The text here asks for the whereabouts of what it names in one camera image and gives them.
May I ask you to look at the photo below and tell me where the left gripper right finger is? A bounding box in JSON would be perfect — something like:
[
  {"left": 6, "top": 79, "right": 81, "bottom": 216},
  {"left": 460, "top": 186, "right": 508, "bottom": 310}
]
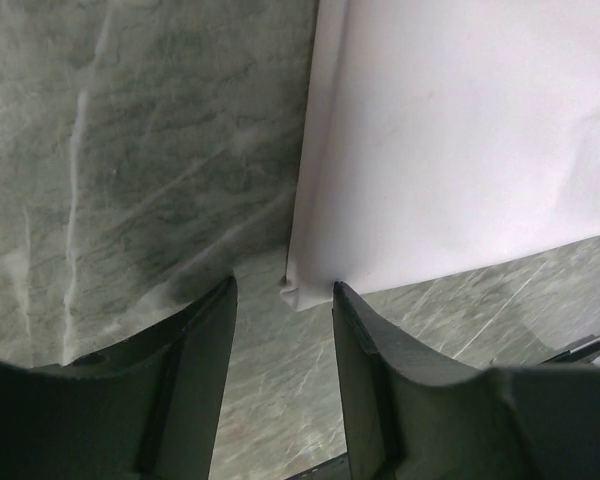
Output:
[{"left": 332, "top": 282, "right": 600, "bottom": 479}]

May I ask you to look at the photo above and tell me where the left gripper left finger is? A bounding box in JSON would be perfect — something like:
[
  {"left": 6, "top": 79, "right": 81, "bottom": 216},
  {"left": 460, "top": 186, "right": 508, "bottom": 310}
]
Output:
[{"left": 0, "top": 278, "right": 238, "bottom": 479}]

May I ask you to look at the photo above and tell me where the white t shirt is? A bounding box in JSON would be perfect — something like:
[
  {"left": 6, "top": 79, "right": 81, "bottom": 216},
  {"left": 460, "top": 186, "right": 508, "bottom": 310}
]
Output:
[{"left": 281, "top": 1, "right": 600, "bottom": 311}]

